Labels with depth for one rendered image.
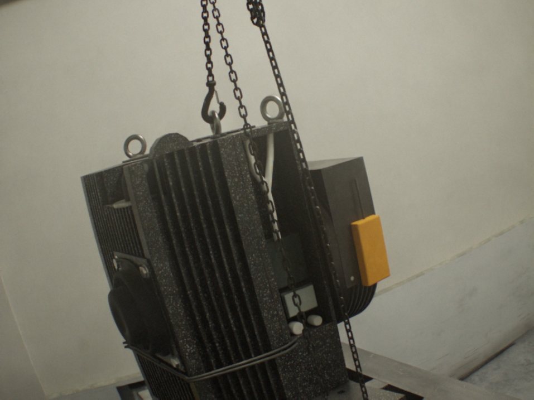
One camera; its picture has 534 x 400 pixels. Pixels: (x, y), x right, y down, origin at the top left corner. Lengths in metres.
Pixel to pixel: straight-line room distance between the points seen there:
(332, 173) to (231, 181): 0.23
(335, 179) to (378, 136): 1.54
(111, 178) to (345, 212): 0.60
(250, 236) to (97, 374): 1.40
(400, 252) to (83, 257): 1.51
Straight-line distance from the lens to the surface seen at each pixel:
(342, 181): 1.60
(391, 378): 2.28
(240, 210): 1.54
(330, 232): 1.65
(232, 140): 1.54
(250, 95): 2.84
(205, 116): 1.66
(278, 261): 1.64
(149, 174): 1.50
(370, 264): 1.62
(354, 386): 1.74
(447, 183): 3.38
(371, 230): 1.62
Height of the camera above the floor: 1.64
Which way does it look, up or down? 7 degrees down
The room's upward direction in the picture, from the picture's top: 14 degrees counter-clockwise
